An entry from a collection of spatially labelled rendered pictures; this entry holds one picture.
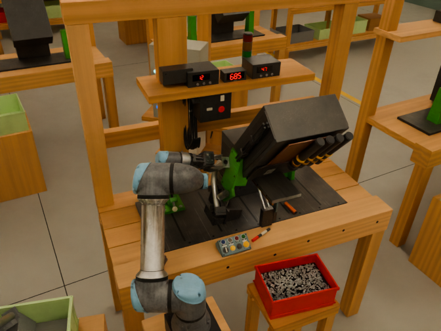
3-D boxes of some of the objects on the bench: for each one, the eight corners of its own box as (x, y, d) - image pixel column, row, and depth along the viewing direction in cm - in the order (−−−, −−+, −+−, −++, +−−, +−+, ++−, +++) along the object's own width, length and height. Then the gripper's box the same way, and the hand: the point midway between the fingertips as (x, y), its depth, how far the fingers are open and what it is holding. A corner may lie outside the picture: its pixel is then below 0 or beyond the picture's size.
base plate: (347, 205, 234) (348, 202, 232) (155, 257, 197) (155, 254, 196) (306, 166, 266) (306, 163, 264) (135, 205, 229) (134, 201, 228)
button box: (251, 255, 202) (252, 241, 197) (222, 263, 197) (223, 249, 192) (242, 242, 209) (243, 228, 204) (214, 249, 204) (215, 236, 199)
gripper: (193, 169, 192) (233, 170, 202) (191, 146, 194) (231, 148, 204) (186, 173, 199) (224, 174, 209) (184, 151, 202) (223, 153, 212)
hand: (222, 163), depth 209 cm, fingers closed on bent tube, 3 cm apart
